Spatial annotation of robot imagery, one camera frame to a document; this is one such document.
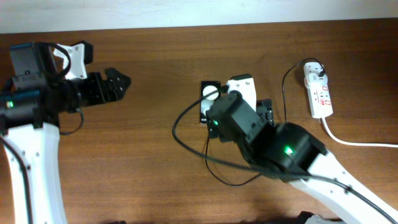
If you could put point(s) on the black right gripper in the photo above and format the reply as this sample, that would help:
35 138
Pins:
265 111

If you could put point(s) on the black Galaxy smartphone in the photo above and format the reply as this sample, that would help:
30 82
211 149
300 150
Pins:
206 88

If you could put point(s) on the white USB charger adapter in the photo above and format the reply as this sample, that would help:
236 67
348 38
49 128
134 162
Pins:
314 75

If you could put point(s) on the white power strip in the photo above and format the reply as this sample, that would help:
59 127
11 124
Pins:
320 101

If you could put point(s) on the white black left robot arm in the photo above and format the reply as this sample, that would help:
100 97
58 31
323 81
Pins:
49 79

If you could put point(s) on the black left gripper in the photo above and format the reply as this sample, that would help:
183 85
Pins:
102 94

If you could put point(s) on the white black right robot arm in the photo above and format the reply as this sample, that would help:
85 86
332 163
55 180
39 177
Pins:
290 153

